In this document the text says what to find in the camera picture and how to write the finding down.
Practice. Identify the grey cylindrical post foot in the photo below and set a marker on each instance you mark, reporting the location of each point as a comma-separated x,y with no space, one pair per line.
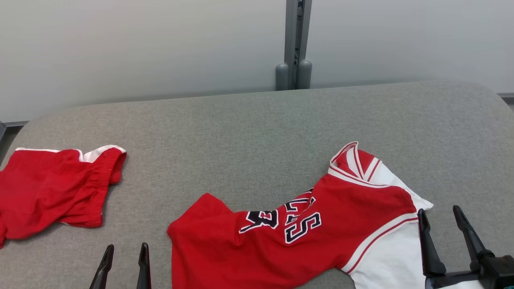
281,78
305,76

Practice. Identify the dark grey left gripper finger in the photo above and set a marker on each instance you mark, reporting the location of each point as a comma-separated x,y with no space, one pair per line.
103,269
143,269

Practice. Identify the grey metal partition post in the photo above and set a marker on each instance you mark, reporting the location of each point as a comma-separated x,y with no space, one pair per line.
290,32

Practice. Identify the red shorts with white trim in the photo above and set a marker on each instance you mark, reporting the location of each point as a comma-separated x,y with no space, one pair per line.
48,188

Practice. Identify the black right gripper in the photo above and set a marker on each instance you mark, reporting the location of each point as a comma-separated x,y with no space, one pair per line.
500,273

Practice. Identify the red and white basketball jersey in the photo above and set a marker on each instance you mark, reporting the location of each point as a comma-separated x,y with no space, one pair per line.
345,208

